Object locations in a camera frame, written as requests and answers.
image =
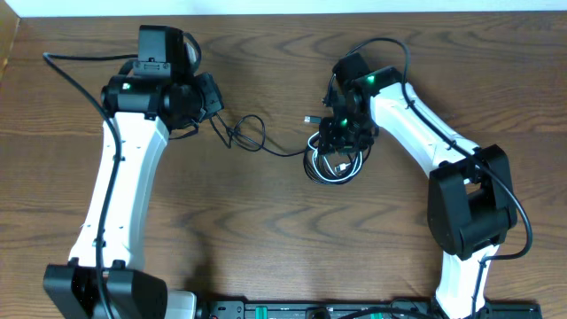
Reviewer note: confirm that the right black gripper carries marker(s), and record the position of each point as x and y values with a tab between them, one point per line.
332	142

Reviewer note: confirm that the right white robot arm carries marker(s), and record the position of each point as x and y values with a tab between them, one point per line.
471	205

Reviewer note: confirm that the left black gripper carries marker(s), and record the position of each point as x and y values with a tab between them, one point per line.
209	93

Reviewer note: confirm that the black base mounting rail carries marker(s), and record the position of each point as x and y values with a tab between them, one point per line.
399	308

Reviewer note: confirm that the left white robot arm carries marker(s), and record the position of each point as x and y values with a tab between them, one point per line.
104	276

